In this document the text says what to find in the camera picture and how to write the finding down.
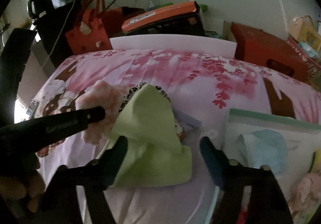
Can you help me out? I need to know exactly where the purple cartoon tissue pack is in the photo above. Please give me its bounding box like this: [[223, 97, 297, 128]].
[[173, 109, 202, 142]]

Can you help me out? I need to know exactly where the blue wet wipes pack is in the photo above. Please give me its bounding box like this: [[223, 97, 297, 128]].
[[299, 42, 318, 57]]

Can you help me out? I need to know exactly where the black white leopard scrunchie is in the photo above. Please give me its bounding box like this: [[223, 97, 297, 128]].
[[118, 82, 171, 113]]

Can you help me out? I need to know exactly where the red white patterned box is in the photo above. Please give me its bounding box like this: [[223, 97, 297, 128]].
[[286, 37, 320, 74]]

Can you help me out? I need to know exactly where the orange black box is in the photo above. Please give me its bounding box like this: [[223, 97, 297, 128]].
[[122, 1, 206, 36]]

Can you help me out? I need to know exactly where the pink cartoon print bedsheet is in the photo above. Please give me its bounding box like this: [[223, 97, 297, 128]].
[[35, 49, 320, 223]]

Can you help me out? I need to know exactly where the red cardboard box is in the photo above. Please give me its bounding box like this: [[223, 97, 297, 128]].
[[231, 22, 308, 82]]

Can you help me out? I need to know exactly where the pink white fuzzy cloth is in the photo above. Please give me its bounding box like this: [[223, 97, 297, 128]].
[[76, 80, 128, 145]]

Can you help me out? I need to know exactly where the green dumbbell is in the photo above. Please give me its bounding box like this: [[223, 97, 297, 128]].
[[199, 4, 208, 12]]

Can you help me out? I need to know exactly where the light blue face mask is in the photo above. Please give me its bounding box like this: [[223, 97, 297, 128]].
[[236, 129, 288, 178]]

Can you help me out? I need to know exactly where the pink cream scrunchie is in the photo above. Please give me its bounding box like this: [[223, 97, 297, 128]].
[[288, 173, 320, 218]]

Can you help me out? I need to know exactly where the white foam board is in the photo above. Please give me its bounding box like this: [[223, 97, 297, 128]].
[[111, 34, 237, 59]]

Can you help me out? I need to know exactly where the yellow sponge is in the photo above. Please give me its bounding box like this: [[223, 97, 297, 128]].
[[310, 149, 321, 173]]

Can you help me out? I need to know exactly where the beige carry case with handle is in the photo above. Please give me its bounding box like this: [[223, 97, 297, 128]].
[[288, 15, 321, 52]]

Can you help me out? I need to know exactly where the light green cloth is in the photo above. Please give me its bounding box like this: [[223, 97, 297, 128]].
[[106, 96, 192, 188]]

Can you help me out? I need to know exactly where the red gift bag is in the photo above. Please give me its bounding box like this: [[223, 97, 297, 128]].
[[65, 0, 146, 55]]

